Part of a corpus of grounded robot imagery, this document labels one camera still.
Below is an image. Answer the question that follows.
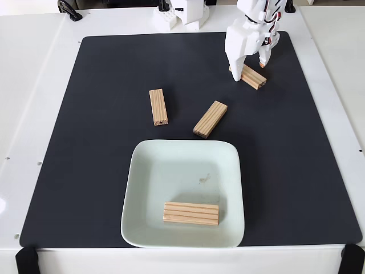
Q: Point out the black rubber mat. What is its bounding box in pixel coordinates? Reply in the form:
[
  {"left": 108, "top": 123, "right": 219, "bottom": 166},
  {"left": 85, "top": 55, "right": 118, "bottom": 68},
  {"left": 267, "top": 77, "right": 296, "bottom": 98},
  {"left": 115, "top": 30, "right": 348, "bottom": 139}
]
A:
[{"left": 19, "top": 30, "right": 363, "bottom": 248}]

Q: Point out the grooved wooden block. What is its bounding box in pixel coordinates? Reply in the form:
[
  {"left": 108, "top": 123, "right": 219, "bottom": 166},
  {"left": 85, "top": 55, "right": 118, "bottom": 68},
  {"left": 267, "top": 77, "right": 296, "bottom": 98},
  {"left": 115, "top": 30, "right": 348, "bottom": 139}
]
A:
[
  {"left": 193, "top": 100, "right": 229, "bottom": 140},
  {"left": 229, "top": 64, "right": 268, "bottom": 91},
  {"left": 162, "top": 201, "right": 220, "bottom": 227},
  {"left": 148, "top": 88, "right": 169, "bottom": 127}
]

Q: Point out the pale green square plate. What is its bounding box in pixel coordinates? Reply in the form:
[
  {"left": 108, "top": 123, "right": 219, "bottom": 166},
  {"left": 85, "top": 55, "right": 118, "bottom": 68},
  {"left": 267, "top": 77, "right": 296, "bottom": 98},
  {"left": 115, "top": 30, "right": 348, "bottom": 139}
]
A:
[{"left": 120, "top": 139, "right": 246, "bottom": 248}]

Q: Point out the red black white servo cable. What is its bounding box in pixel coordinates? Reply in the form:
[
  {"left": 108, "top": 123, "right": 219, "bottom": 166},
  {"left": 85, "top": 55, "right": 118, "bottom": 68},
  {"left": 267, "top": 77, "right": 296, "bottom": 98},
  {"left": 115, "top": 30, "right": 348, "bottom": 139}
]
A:
[{"left": 262, "top": 0, "right": 283, "bottom": 45}]

